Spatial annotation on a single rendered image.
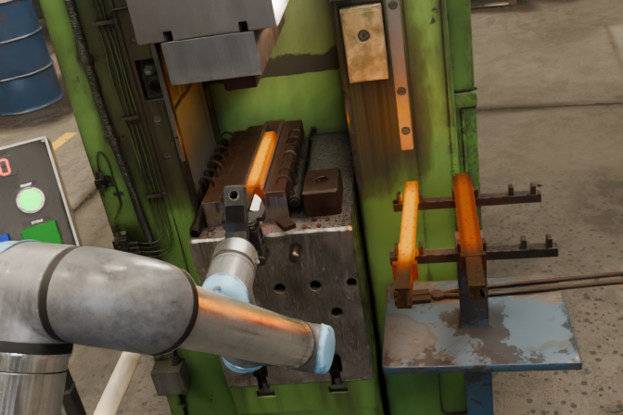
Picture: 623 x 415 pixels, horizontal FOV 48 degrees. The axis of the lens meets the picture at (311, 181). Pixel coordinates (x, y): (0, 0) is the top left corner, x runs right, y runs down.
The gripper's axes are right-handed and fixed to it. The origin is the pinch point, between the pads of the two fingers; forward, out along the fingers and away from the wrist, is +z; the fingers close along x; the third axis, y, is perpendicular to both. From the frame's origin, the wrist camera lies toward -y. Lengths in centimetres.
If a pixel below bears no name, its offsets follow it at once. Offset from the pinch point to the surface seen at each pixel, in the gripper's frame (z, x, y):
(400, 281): -34.6, 32.4, 1.0
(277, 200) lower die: 2.7, 5.6, 3.5
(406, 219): -11.5, 34.5, 2.7
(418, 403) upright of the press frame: 14, 32, 82
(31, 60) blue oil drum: 388, -252, 73
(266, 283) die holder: -3.8, 0.3, 22.0
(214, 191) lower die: 8.4, -10.3, 2.5
